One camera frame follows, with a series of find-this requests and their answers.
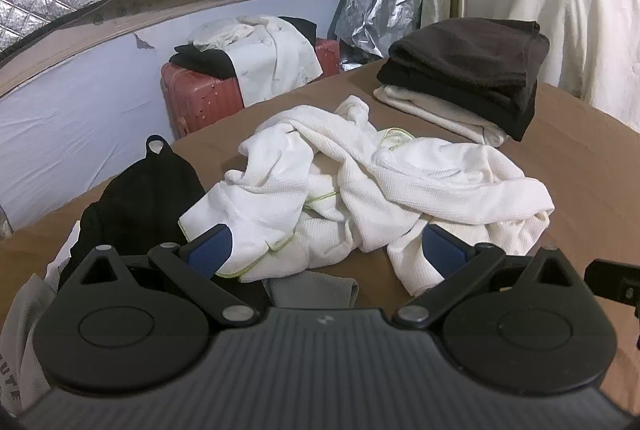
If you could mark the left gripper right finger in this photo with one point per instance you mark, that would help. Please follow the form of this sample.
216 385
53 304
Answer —
465 270

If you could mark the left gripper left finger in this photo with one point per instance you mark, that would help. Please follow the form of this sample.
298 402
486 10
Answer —
190 267

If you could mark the white waffle knit garment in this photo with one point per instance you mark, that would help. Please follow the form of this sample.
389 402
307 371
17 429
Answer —
318 185

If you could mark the white clothes on suitcase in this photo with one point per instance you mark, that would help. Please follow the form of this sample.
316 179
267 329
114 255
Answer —
269 55

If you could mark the black garment with loop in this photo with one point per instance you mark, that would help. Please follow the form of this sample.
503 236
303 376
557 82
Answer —
140 208

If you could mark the folded cream garment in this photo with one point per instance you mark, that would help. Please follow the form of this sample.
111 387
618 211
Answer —
443 114

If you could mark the red suitcase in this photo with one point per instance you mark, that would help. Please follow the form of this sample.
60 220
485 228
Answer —
196 100

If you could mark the folded dark brown garment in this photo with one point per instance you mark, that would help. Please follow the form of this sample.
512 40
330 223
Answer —
487 66

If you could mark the grey printed garment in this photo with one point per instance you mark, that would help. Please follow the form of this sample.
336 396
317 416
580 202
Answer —
22 379

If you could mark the black garment on suitcase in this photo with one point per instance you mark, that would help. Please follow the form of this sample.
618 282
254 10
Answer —
213 62

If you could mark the cream draped blanket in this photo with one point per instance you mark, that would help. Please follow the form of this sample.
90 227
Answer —
594 51

